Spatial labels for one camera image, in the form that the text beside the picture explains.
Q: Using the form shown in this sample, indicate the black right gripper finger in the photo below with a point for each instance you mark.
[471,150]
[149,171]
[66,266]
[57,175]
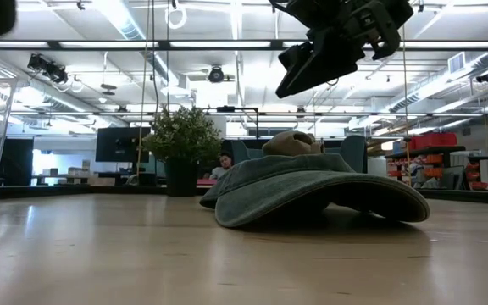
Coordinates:
[390,36]
[320,59]

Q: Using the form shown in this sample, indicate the tan baseball cap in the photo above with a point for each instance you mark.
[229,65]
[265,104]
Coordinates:
[290,144]

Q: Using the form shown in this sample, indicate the dark green baseball cap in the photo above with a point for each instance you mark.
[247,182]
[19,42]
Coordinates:
[295,190]

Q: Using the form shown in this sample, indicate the red storage bins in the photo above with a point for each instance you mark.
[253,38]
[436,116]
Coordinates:
[434,140]

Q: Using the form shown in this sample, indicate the black shelf rack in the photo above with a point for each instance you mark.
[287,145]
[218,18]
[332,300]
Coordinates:
[426,151]

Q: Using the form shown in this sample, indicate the person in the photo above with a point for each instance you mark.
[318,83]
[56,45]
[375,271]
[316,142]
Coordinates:
[225,161]

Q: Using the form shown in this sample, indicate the black cabinet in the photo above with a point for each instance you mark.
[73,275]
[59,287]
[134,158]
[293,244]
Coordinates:
[15,163]

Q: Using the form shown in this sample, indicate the small potted green plant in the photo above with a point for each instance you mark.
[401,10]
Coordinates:
[182,140]

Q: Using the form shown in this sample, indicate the black TV screen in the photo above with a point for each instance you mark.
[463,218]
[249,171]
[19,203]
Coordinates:
[117,146]

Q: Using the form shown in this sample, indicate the small black ceiling camera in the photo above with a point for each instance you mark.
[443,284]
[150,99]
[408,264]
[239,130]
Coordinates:
[486,77]

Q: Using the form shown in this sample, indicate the round black overhead camera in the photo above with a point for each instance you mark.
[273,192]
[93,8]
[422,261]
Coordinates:
[216,75]

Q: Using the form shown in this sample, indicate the black aluminium rig frame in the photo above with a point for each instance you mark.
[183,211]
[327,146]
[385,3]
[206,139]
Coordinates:
[79,191]

